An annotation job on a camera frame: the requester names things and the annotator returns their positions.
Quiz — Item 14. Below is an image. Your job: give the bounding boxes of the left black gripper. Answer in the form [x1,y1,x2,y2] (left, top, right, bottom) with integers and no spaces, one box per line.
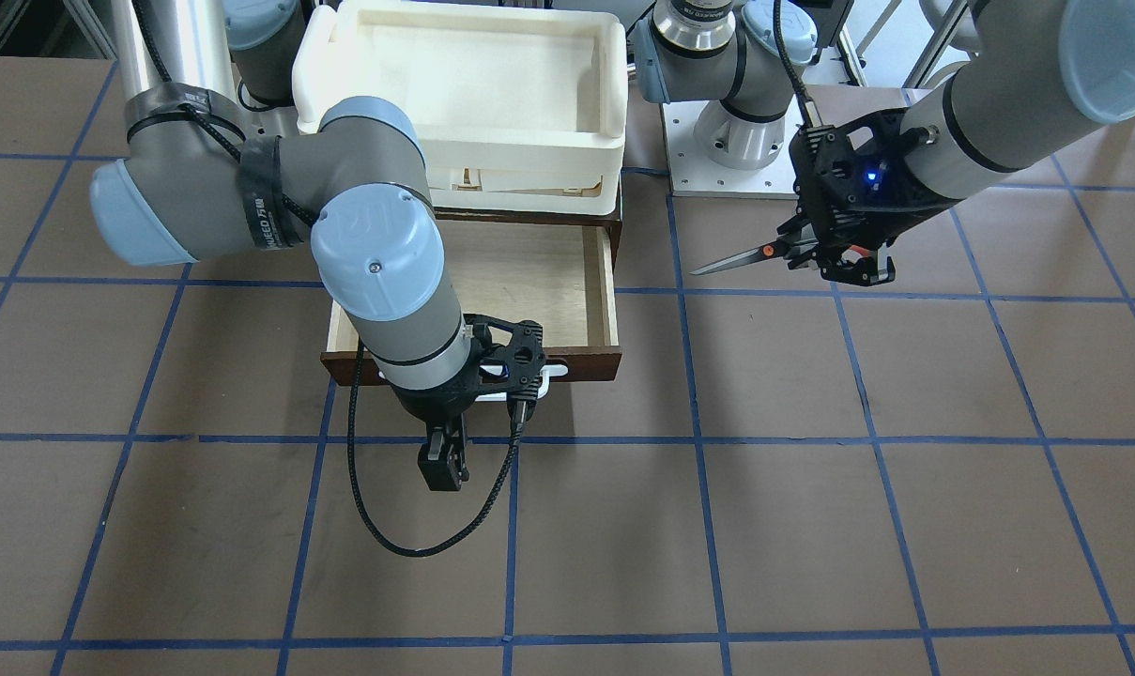
[777,108,955,286]

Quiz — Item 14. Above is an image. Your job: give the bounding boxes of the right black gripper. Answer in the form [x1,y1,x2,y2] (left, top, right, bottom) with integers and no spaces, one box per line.
[392,374,480,491]

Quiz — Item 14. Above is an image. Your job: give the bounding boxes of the orange grey handled scissors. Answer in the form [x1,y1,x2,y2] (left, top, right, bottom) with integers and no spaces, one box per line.
[690,239,880,277]

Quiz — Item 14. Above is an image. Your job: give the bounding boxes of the wooden drawer with white handle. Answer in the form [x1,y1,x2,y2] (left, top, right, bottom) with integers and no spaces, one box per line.
[320,208,623,406]

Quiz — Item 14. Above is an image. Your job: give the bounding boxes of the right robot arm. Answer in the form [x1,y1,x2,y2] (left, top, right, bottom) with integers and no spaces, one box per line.
[90,1,478,489]

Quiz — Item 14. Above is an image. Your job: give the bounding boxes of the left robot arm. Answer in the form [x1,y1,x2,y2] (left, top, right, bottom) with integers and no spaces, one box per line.
[632,1,1135,286]

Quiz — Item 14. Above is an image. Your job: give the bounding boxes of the white drawer cabinet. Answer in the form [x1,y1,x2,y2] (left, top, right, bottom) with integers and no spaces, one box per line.
[292,1,628,217]

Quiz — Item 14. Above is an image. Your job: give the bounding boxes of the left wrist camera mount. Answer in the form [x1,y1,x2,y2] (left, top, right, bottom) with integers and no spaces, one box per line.
[789,125,888,250]

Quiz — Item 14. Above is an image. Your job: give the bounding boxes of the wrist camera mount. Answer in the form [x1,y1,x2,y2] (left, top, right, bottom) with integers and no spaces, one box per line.
[464,314,546,402]
[789,125,888,250]

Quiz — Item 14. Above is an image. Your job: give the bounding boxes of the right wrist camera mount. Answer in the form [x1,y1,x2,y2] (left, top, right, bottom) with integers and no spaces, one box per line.
[464,314,546,402]

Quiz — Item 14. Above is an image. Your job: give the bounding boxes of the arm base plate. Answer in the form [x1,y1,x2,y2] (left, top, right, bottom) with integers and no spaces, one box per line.
[661,101,802,198]

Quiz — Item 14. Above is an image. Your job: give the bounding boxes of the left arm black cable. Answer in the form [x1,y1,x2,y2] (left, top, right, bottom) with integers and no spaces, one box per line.
[772,0,823,132]

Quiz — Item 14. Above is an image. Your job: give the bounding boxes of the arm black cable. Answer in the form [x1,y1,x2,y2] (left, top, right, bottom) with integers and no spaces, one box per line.
[131,0,533,559]
[772,0,823,132]

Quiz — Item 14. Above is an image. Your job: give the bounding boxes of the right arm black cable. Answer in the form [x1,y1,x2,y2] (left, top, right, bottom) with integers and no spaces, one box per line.
[131,0,533,559]

